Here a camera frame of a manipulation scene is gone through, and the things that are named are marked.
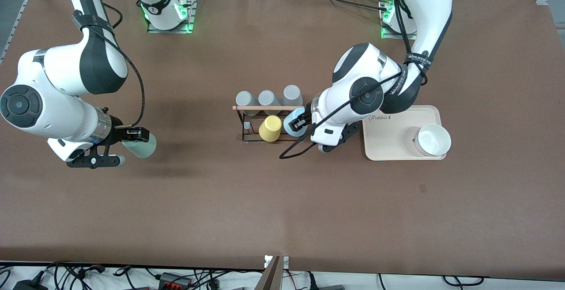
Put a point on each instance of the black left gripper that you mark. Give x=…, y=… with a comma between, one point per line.
x=305, y=121

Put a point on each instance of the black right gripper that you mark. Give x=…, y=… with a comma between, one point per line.
x=118, y=132

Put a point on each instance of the light blue cup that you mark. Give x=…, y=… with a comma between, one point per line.
x=293, y=130

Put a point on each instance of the pale green cup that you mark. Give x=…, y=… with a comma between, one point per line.
x=143, y=148

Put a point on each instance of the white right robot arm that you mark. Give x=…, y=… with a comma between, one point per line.
x=53, y=69

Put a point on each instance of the yellow cup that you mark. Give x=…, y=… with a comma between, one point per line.
x=270, y=129

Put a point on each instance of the grey cup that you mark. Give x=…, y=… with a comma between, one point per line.
x=292, y=95
x=246, y=101
x=267, y=99

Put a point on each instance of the beige rabbit tray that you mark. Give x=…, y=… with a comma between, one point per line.
x=393, y=142

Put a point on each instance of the white bowl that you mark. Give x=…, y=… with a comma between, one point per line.
x=433, y=140

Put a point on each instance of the black box red connectors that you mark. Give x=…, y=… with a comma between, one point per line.
x=174, y=280

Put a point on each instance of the brown wooden pole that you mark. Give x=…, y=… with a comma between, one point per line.
x=269, y=279

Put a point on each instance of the black power adapter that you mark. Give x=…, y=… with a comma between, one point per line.
x=28, y=285

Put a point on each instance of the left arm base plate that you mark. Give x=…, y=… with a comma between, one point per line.
x=388, y=35

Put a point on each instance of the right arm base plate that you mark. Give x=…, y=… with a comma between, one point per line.
x=190, y=12

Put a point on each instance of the white camera bracket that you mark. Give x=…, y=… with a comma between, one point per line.
x=286, y=262

